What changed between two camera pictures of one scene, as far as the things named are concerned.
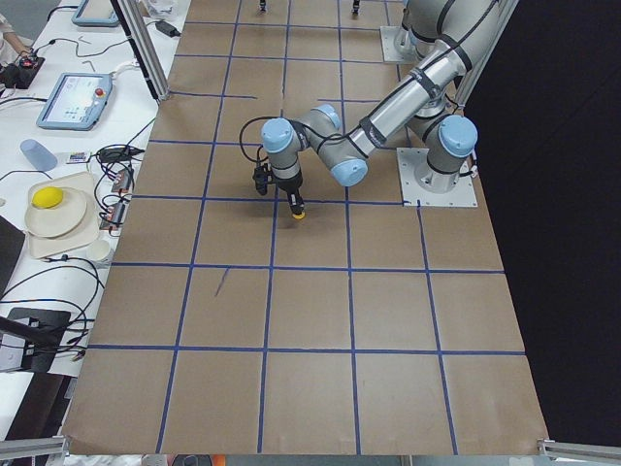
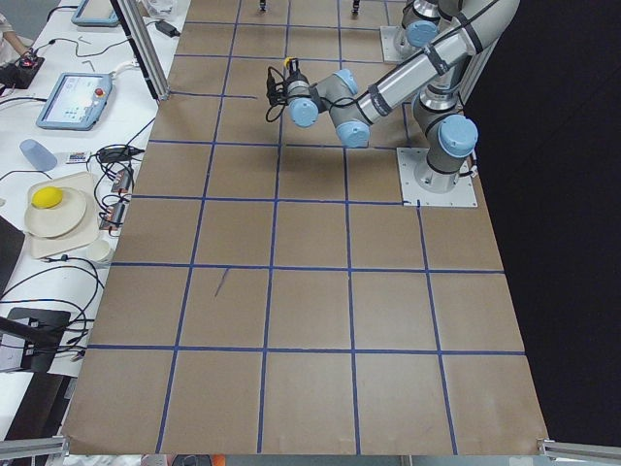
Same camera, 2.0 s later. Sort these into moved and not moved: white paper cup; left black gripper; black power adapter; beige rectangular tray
Moved: left black gripper
Not moved: black power adapter; white paper cup; beige rectangular tray
